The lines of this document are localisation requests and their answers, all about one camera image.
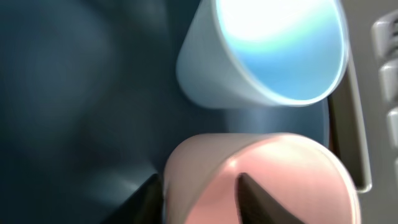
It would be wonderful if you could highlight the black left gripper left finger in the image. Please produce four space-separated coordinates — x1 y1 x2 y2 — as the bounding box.
102 174 164 224

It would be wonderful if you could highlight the grey dishwasher rack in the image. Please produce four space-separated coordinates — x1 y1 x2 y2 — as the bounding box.
342 0 397 223

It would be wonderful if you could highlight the dark blue plate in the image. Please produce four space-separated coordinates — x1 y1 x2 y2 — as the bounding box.
1 0 329 224

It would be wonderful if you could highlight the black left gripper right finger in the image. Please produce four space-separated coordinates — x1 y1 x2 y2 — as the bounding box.
236 173 303 224

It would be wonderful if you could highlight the pink cup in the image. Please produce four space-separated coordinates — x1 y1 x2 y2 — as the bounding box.
164 133 361 224

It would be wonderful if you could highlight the light blue cup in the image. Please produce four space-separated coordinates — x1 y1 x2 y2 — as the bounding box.
176 0 349 109

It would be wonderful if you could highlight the round black tray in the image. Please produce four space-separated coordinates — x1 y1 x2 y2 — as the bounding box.
328 60 373 194

